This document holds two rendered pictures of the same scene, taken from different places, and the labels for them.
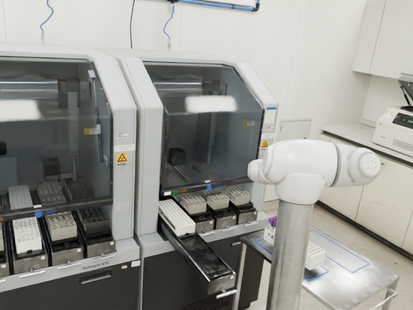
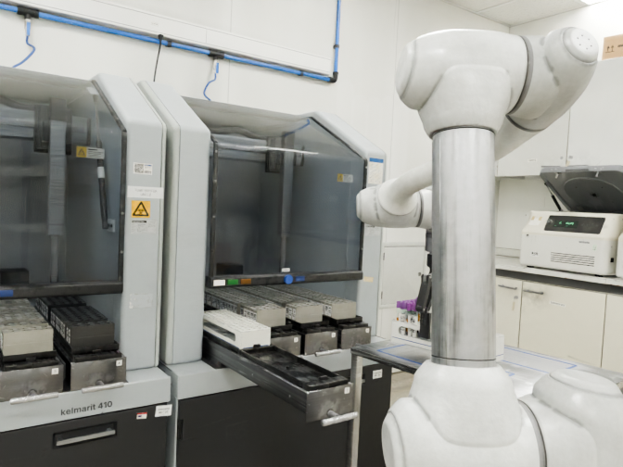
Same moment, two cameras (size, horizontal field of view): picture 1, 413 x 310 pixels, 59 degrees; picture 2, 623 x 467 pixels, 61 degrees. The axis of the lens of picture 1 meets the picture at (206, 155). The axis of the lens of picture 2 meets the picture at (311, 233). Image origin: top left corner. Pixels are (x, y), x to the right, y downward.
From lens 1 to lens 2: 0.60 m
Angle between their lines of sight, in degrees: 17
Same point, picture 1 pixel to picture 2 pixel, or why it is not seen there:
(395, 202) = (572, 349)
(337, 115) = not seen: hidden behind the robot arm
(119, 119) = (137, 140)
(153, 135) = (194, 177)
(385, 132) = (536, 246)
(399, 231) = not seen: hidden behind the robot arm
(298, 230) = (477, 174)
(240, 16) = (312, 88)
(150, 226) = (190, 346)
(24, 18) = not seen: outside the picture
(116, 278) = (125, 441)
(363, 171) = (574, 50)
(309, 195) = (488, 106)
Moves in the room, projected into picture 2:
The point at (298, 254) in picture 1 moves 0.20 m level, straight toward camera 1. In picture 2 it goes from (483, 223) to (497, 226)
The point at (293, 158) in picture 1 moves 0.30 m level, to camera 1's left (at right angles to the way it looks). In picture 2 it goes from (452, 41) to (261, 27)
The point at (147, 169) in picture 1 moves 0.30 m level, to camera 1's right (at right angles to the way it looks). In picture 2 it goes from (184, 236) to (286, 241)
